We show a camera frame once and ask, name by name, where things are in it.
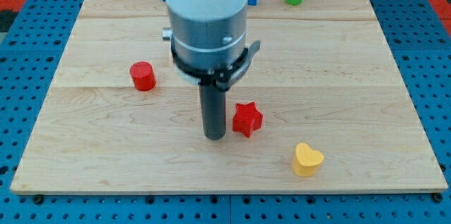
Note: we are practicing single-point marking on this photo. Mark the yellow heart block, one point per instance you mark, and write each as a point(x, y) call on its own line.
point(306, 161)

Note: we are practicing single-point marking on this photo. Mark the light wooden board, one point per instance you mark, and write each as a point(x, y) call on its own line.
point(324, 76)

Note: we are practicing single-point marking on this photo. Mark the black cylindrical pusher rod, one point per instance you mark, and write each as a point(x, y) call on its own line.
point(213, 105)

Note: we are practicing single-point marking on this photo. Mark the red cylinder block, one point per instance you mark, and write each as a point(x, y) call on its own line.
point(142, 75)

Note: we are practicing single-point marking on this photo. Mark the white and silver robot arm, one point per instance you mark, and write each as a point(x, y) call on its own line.
point(208, 39)

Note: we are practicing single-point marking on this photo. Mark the red star block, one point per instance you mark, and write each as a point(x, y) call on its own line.
point(247, 119)

